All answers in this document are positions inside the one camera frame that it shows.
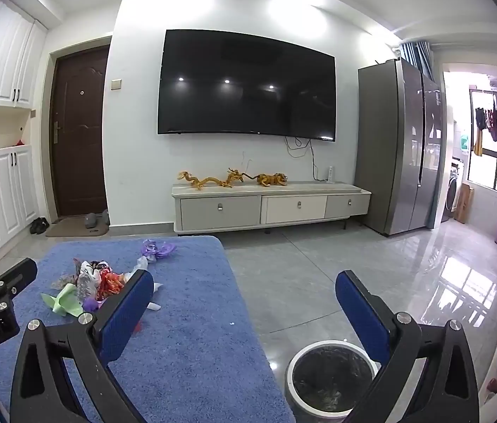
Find golden dragon figurine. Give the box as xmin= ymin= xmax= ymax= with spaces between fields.
xmin=178 ymin=168 xmax=246 ymax=191

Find green plastic wrapper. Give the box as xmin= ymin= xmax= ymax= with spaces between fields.
xmin=41 ymin=283 xmax=84 ymax=317

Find brown cardboard box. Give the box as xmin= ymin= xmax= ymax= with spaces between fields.
xmin=454 ymin=183 xmax=475 ymax=225

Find large purple wrapper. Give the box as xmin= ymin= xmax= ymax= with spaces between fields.
xmin=141 ymin=239 xmax=177 ymax=264

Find black wall television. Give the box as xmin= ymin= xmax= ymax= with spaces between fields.
xmin=157 ymin=29 xmax=336 ymax=142

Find blue fluffy blanket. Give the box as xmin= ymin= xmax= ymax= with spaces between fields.
xmin=0 ymin=235 xmax=296 ymax=423

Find clear plastic wrapper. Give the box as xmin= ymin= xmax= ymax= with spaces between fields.
xmin=52 ymin=272 xmax=77 ymax=290

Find black television cable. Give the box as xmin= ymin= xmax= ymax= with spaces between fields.
xmin=284 ymin=136 xmax=330 ymax=181

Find brown doormat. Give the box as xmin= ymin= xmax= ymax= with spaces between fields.
xmin=46 ymin=218 xmax=111 ymax=238

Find blue curtain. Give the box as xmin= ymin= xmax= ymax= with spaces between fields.
xmin=398 ymin=41 xmax=435 ymax=82

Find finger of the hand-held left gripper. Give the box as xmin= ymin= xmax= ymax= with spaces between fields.
xmin=0 ymin=258 xmax=38 ymax=313

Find grey slippers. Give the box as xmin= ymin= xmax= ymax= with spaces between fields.
xmin=85 ymin=209 xmax=110 ymax=229

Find grey double-door refrigerator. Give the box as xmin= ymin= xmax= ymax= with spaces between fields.
xmin=354 ymin=58 xmax=445 ymax=236

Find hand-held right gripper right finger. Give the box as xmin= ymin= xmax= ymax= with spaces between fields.
xmin=335 ymin=270 xmax=480 ymax=423

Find white television cabinet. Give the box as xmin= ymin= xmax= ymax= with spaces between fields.
xmin=171 ymin=182 xmax=371 ymax=235

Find golden tiger figurine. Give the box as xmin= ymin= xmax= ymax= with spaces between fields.
xmin=255 ymin=173 xmax=290 ymax=187

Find white round trash can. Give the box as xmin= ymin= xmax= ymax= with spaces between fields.
xmin=284 ymin=340 xmax=380 ymax=423

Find dark brown entrance door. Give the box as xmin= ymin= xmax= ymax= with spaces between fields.
xmin=49 ymin=46 xmax=111 ymax=219

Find white base cabinets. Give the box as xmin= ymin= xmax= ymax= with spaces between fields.
xmin=0 ymin=145 xmax=40 ymax=256

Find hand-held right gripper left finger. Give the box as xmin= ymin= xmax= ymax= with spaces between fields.
xmin=11 ymin=269 xmax=156 ymax=423

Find grey washing machine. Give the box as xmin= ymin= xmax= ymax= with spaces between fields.
xmin=442 ymin=161 xmax=465 ymax=223

